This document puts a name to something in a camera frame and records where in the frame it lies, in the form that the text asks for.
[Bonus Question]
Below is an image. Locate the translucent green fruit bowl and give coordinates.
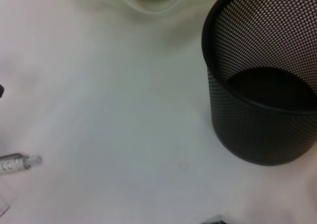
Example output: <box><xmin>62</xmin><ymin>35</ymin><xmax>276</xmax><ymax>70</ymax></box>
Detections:
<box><xmin>64</xmin><ymin>0</ymin><xmax>194</xmax><ymax>15</ymax></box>

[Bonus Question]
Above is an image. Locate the silver ballpoint pen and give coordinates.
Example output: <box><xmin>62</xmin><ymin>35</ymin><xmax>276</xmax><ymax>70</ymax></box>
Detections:
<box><xmin>0</xmin><ymin>153</ymin><xmax>43</xmax><ymax>176</ymax></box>

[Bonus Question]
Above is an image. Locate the black mesh pen cup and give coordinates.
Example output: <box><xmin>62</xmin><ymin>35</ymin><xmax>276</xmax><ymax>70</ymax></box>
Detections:
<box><xmin>201</xmin><ymin>0</ymin><xmax>317</xmax><ymax>167</ymax></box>

